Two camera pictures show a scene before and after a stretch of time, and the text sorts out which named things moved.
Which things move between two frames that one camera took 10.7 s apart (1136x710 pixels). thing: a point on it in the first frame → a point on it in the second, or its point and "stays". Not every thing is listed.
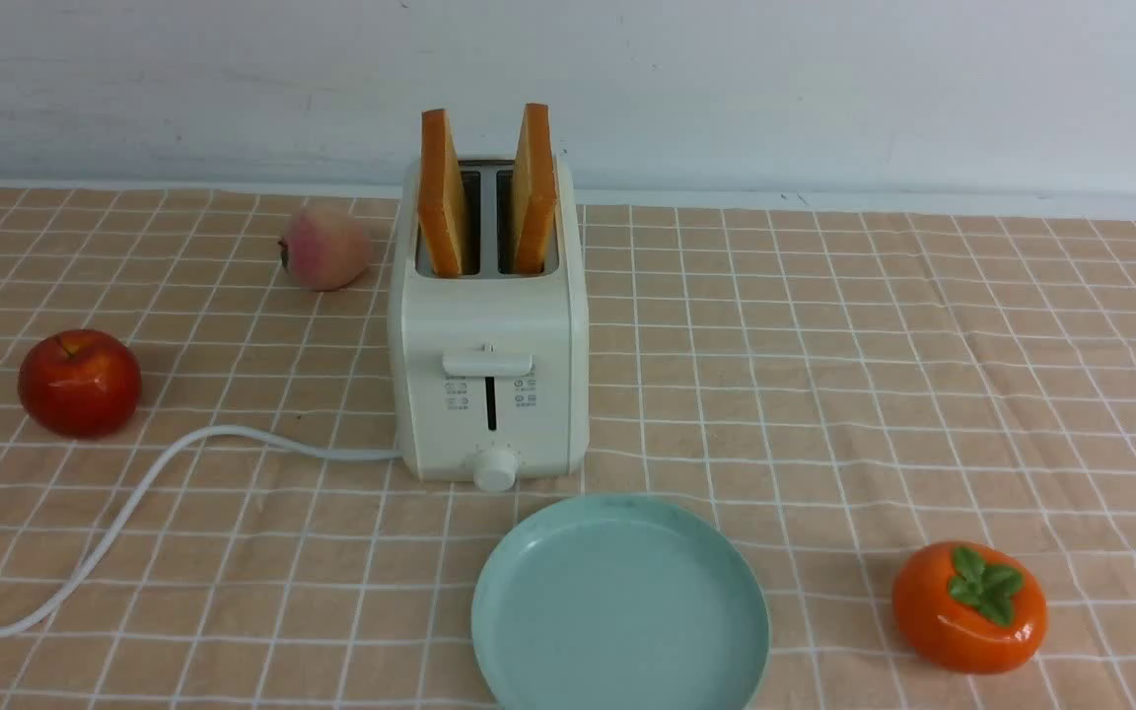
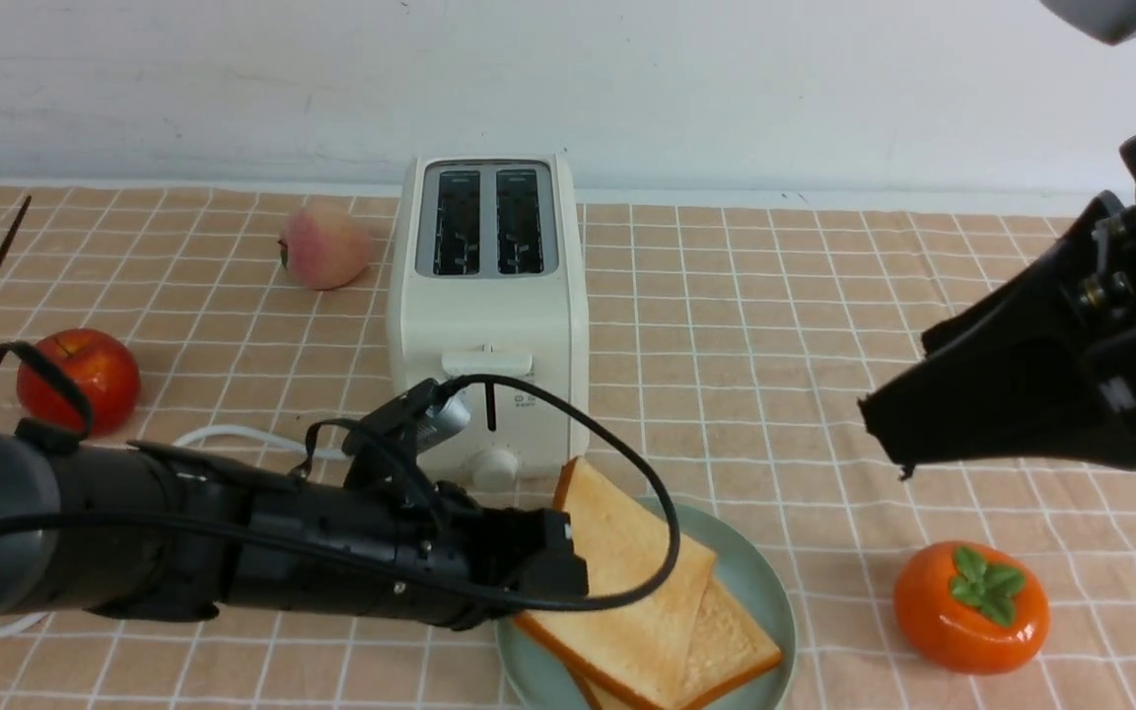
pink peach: x=325 y=248 stays
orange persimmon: x=968 y=607 stays
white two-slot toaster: x=491 y=368 stays
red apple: x=81 y=383 stays
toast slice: x=442 y=206 → x=637 y=656
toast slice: x=533 y=193 → x=730 y=648
